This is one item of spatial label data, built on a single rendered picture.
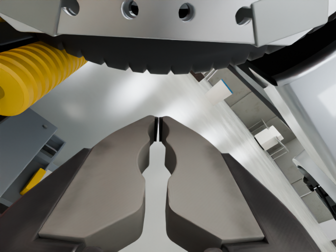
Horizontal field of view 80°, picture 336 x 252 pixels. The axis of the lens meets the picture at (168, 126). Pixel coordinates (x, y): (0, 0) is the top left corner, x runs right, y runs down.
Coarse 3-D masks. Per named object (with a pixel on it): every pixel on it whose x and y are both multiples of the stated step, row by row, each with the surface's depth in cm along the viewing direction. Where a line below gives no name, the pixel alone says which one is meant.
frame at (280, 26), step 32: (0, 0) 15; (32, 0) 15; (64, 0) 15; (96, 0) 15; (128, 0) 19; (160, 0) 15; (192, 0) 15; (224, 0) 15; (256, 0) 15; (288, 0) 15; (320, 0) 15; (64, 32) 16; (96, 32) 16; (128, 32) 16; (160, 32) 16; (192, 32) 16; (224, 32) 16; (256, 32) 16; (288, 32) 16
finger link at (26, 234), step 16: (80, 160) 8; (48, 176) 7; (64, 176) 7; (32, 192) 7; (48, 192) 7; (16, 208) 6; (32, 208) 6; (48, 208) 6; (0, 224) 6; (16, 224) 6; (32, 224) 6; (0, 240) 5; (16, 240) 5; (32, 240) 5; (48, 240) 5; (64, 240) 6
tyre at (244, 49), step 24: (72, 48) 25; (96, 48) 25; (120, 48) 25; (144, 48) 25; (168, 48) 25; (192, 48) 25; (216, 48) 25; (240, 48) 25; (264, 48) 25; (168, 72) 27
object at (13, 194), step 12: (48, 144) 65; (60, 144) 68; (36, 156) 57; (48, 156) 59; (24, 168) 54; (36, 168) 57; (24, 180) 52; (36, 180) 51; (12, 192) 49; (24, 192) 49; (0, 204) 43
